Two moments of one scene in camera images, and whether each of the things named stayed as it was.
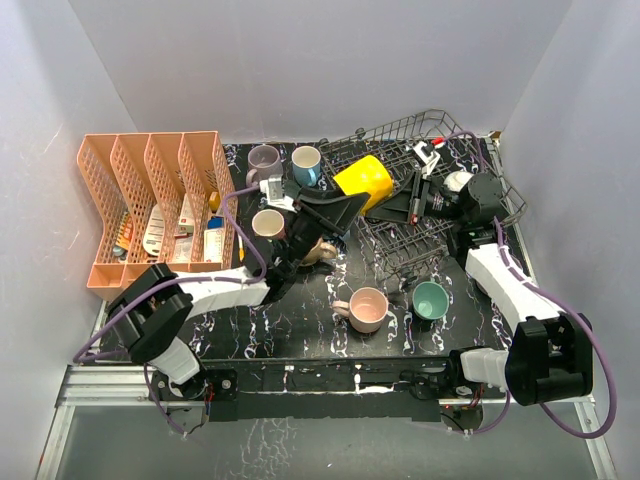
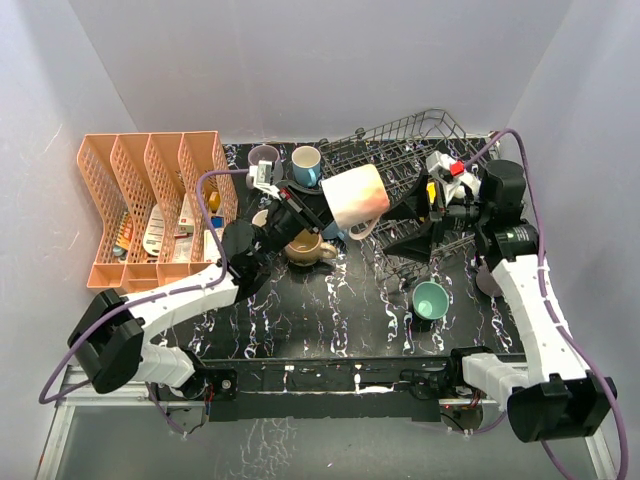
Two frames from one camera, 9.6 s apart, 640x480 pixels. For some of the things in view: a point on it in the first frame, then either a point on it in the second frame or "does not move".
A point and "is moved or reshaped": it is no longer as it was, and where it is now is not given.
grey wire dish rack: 400,166 does not move
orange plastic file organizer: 165,198 does not move
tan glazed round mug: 322,250 does not move
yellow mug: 367,175 is moved or reshaped
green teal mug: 430,300 does not move
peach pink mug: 366,310 -> 356,196
